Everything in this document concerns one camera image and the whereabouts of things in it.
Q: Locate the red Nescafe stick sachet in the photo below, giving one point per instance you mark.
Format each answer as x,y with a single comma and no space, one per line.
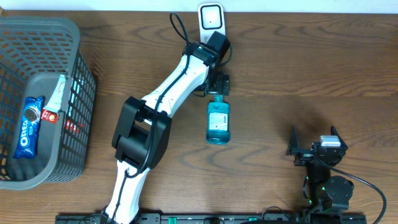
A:
49,116

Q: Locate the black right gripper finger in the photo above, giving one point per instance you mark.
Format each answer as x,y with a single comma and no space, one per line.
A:
334,132
293,145

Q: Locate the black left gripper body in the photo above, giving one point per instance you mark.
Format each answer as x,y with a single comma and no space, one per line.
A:
217,78

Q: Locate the white wet wipes pack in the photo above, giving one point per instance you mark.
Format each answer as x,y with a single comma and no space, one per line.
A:
55,101

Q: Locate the grey plastic mesh basket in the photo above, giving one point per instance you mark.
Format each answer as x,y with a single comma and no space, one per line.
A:
35,53

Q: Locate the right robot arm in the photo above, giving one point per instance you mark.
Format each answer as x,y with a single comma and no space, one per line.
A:
328,194

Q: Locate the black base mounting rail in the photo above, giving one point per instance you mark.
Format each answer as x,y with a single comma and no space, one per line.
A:
156,218

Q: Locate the blue mouthwash bottle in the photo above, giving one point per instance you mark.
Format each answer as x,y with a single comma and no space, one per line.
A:
218,121

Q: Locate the blue Oreo cookie pack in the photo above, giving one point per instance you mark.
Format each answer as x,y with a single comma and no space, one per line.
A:
29,131

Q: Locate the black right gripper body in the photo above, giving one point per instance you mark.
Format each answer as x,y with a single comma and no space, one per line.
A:
303,158

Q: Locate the white barcode scanner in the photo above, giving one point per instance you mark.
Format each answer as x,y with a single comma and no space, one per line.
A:
211,19

